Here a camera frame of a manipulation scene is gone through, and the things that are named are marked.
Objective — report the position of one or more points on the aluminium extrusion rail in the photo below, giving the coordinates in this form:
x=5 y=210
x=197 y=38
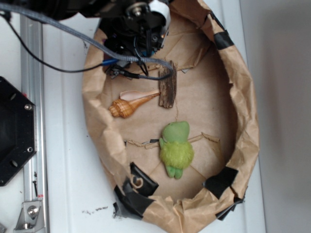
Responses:
x=34 y=171

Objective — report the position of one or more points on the brown paper bag tray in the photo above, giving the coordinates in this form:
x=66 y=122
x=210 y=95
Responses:
x=215 y=95

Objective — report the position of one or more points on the green plush frog toy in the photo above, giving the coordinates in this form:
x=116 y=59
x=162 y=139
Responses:
x=176 y=152

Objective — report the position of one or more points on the dark wood bark piece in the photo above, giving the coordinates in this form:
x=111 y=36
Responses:
x=168 y=88

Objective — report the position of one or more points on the metal corner bracket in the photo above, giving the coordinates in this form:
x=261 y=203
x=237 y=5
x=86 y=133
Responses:
x=31 y=218

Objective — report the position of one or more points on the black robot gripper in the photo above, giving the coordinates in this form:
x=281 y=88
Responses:
x=136 y=28

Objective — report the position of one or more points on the orange spiral seashell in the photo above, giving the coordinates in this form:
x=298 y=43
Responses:
x=130 y=101

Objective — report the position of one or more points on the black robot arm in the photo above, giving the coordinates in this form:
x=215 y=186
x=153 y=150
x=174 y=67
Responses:
x=53 y=11

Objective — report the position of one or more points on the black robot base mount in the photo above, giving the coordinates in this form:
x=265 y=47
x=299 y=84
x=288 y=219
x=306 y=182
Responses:
x=17 y=131

